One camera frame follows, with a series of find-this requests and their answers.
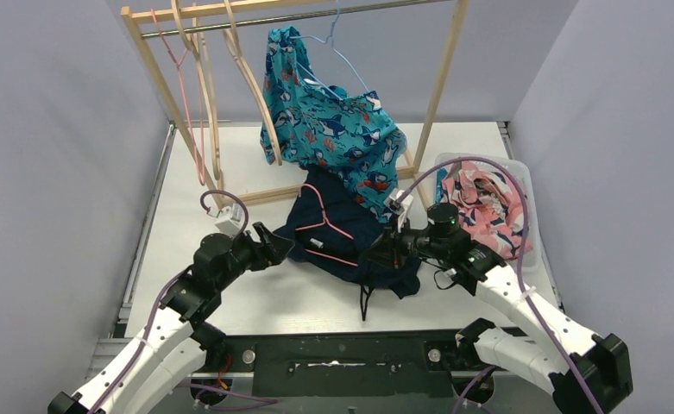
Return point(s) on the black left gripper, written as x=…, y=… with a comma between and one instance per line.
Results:
x=257, y=247

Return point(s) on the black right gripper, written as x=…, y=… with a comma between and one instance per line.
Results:
x=388, y=248

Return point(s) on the navy blue shorts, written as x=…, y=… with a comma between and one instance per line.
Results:
x=330, y=230

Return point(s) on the pink floral shorts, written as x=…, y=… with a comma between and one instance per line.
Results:
x=489, y=206

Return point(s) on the teal fish print shorts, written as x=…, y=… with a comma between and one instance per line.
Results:
x=352, y=137

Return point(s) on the wooden hanger front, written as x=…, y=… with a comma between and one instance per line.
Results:
x=195, y=44

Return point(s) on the wooden hanger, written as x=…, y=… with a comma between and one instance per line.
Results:
x=233, y=44
x=195, y=44

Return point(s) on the blue shark print shorts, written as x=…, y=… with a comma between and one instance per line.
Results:
x=439, y=195

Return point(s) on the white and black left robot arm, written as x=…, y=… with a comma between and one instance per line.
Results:
x=176, y=339

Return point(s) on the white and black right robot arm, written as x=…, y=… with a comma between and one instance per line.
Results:
x=582, y=371

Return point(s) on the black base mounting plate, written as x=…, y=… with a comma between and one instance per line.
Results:
x=372, y=364

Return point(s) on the white plastic basket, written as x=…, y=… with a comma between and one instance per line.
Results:
x=520, y=177

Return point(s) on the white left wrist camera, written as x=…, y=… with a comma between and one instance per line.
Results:
x=228, y=219

